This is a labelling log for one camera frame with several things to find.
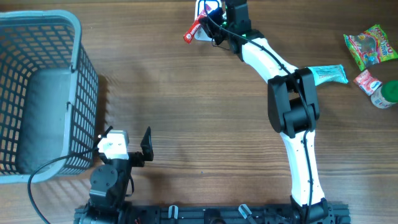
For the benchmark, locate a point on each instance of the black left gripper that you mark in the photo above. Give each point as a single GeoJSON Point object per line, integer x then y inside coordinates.
{"type": "Point", "coordinates": [137, 159]}

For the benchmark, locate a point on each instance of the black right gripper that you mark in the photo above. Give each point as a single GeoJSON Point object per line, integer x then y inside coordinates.
{"type": "Point", "coordinates": [206, 21]}

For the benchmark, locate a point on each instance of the red coffee stick sachet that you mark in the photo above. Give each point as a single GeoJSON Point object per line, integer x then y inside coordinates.
{"type": "Point", "coordinates": [190, 34]}

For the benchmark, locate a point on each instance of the light teal tissue pack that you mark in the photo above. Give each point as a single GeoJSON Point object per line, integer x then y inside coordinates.
{"type": "Point", "coordinates": [329, 73]}

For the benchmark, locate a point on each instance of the green gummy candy bag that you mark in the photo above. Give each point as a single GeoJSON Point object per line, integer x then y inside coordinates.
{"type": "Point", "coordinates": [370, 47]}

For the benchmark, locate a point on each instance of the red snack packet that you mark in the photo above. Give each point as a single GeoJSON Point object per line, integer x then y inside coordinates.
{"type": "Point", "coordinates": [367, 82]}

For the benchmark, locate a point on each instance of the green lid white jar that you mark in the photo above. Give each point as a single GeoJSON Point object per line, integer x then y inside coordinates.
{"type": "Point", "coordinates": [385, 96]}

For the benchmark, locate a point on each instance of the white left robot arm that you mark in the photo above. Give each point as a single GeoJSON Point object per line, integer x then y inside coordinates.
{"type": "Point", "coordinates": [110, 181]}

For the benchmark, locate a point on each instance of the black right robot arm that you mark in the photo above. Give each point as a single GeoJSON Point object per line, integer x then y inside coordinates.
{"type": "Point", "coordinates": [293, 108]}

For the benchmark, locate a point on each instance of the white barcode scanner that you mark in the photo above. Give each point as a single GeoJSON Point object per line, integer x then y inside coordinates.
{"type": "Point", "coordinates": [200, 35]}

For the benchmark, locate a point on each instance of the grey plastic shopping basket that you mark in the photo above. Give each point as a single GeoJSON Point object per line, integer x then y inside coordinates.
{"type": "Point", "coordinates": [49, 95]}

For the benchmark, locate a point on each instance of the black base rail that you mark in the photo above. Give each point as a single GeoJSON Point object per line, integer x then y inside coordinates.
{"type": "Point", "coordinates": [267, 214]}

